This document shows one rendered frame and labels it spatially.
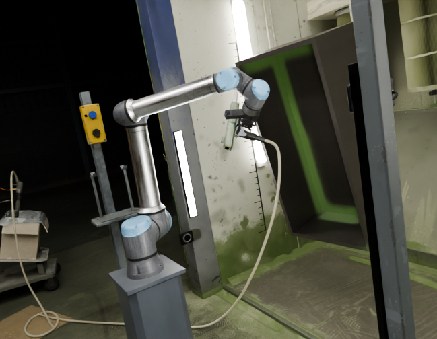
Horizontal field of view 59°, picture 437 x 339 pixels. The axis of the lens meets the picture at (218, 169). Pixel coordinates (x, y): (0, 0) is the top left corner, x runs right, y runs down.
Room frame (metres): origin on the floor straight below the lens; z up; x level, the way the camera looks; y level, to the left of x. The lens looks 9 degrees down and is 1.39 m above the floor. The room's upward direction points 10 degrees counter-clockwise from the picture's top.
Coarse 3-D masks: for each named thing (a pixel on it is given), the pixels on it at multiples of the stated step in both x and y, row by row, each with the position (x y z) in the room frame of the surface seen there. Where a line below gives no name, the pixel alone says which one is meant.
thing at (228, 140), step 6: (234, 90) 2.24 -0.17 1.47; (234, 96) 2.20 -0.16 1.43; (234, 102) 2.15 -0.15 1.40; (234, 108) 2.12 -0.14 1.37; (228, 120) 2.07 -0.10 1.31; (234, 120) 2.07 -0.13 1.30; (228, 126) 2.03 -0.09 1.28; (234, 126) 2.05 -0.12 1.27; (228, 132) 2.01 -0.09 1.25; (234, 132) 2.02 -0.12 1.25; (246, 132) 2.05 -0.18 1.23; (222, 138) 2.00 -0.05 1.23; (228, 138) 1.99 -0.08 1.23; (246, 138) 2.05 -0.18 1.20; (252, 138) 2.05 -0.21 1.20; (258, 138) 2.05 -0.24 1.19; (264, 138) 2.06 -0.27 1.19; (228, 144) 1.96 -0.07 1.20
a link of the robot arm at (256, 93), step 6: (252, 84) 1.79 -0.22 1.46; (258, 84) 1.79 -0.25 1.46; (264, 84) 1.80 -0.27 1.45; (246, 90) 1.80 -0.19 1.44; (252, 90) 1.78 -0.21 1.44; (258, 90) 1.77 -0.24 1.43; (264, 90) 1.78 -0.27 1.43; (246, 96) 1.82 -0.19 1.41; (252, 96) 1.80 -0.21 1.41; (258, 96) 1.78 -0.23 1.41; (264, 96) 1.78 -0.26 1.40; (246, 102) 1.85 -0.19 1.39; (252, 102) 1.82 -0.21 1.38; (258, 102) 1.81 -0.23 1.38; (264, 102) 1.83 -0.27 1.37; (252, 108) 1.84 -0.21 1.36; (258, 108) 1.84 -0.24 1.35
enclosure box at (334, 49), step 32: (320, 32) 2.21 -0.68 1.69; (352, 32) 2.08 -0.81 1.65; (256, 64) 2.48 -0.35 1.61; (288, 64) 2.53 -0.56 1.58; (320, 64) 1.92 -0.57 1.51; (288, 96) 2.62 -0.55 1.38; (320, 96) 2.42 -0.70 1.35; (288, 128) 2.60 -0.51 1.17; (320, 128) 2.49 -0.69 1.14; (352, 128) 2.02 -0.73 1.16; (288, 160) 2.57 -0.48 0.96; (320, 160) 2.58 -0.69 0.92; (352, 160) 2.00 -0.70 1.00; (288, 192) 2.54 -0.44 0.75; (320, 192) 2.67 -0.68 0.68; (352, 192) 2.01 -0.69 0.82; (288, 224) 2.50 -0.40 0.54; (320, 224) 2.53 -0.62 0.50; (352, 224) 2.39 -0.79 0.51
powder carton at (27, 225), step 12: (24, 216) 3.71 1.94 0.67; (36, 216) 3.74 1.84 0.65; (12, 228) 3.30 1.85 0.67; (24, 228) 3.33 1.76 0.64; (36, 228) 3.36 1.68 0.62; (12, 240) 3.33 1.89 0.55; (24, 240) 3.36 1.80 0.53; (36, 240) 3.39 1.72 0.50; (0, 252) 3.29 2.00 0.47; (12, 252) 3.32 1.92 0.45; (24, 252) 3.35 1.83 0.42; (36, 252) 3.38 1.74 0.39
